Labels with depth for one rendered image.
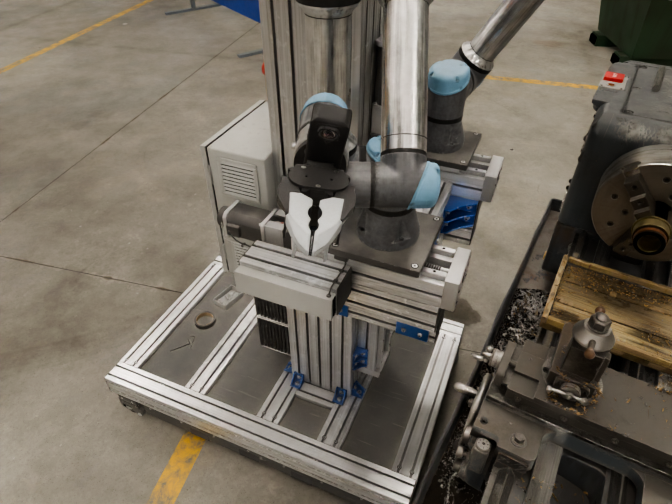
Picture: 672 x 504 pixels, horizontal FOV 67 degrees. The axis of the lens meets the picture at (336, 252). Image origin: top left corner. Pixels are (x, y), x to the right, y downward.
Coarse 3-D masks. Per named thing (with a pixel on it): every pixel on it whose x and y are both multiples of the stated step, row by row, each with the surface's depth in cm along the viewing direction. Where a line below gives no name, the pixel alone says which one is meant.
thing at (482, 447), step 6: (480, 438) 110; (474, 444) 110; (480, 444) 109; (486, 444) 109; (474, 450) 110; (480, 450) 109; (486, 450) 108; (474, 456) 111; (480, 456) 110; (486, 456) 109; (468, 462) 114; (474, 462) 112; (480, 462) 111; (468, 468) 115; (474, 468) 113; (480, 468) 112
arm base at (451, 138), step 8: (432, 120) 147; (440, 120) 146; (448, 120) 146; (456, 120) 147; (432, 128) 149; (440, 128) 148; (448, 128) 148; (456, 128) 148; (432, 136) 149; (440, 136) 148; (448, 136) 148; (456, 136) 149; (464, 136) 153; (432, 144) 150; (440, 144) 149; (448, 144) 150; (456, 144) 150; (432, 152) 151; (440, 152) 151; (448, 152) 151
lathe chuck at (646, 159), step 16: (624, 160) 143; (640, 160) 138; (656, 160) 134; (608, 176) 144; (624, 176) 139; (656, 176) 135; (608, 192) 144; (624, 192) 141; (656, 192) 137; (592, 208) 149; (608, 208) 146; (624, 208) 144; (608, 224) 149; (624, 224) 146; (608, 240) 152; (640, 256) 149; (656, 256) 147
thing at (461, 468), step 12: (480, 384) 129; (480, 396) 126; (468, 420) 126; (468, 432) 119; (456, 444) 127; (468, 444) 119; (456, 456) 122; (468, 456) 121; (492, 456) 113; (456, 468) 127; (468, 480) 124; (480, 480) 121
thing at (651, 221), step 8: (648, 216) 133; (656, 216) 133; (640, 224) 133; (648, 224) 131; (656, 224) 131; (664, 224) 131; (632, 232) 135; (640, 232) 131; (648, 232) 130; (656, 232) 129; (664, 232) 130; (632, 240) 136; (640, 240) 137; (648, 240) 137; (656, 240) 136; (664, 240) 129; (640, 248) 133; (648, 248) 135; (656, 248) 133; (664, 248) 130
